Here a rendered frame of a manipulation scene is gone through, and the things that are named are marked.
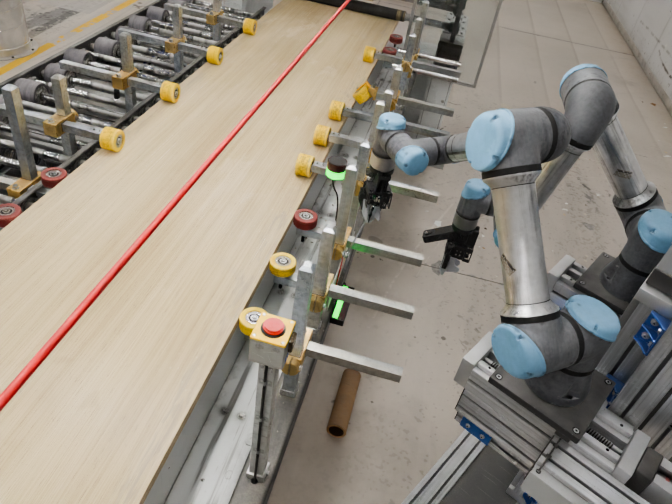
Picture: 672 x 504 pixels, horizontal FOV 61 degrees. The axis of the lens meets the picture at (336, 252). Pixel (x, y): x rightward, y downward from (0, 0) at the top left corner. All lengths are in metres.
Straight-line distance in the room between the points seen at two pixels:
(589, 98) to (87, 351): 1.33
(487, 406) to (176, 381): 0.75
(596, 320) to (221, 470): 0.98
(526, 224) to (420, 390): 1.59
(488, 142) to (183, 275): 0.93
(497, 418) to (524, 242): 0.52
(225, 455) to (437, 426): 1.18
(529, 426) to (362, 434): 1.11
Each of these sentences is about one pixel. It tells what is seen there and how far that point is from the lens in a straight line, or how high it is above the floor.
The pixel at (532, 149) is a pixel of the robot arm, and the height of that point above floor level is 1.54.
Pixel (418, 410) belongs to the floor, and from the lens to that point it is 2.58.
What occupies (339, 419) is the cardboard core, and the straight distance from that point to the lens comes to 2.38.
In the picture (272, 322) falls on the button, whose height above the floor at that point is 1.23.
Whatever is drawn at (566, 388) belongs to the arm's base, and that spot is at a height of 1.09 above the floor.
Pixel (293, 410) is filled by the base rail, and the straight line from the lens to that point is 1.62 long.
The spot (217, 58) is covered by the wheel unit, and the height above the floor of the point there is 0.94.
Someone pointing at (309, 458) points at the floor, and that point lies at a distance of 2.36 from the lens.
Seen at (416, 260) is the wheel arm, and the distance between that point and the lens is 1.90.
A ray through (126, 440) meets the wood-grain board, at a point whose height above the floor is 0.90.
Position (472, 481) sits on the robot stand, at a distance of 2.22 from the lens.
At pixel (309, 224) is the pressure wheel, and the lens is 1.88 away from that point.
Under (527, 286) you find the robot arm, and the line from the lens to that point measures 1.18.
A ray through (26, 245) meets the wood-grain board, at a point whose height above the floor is 0.90.
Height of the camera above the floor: 2.02
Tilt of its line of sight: 39 degrees down
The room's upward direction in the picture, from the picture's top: 11 degrees clockwise
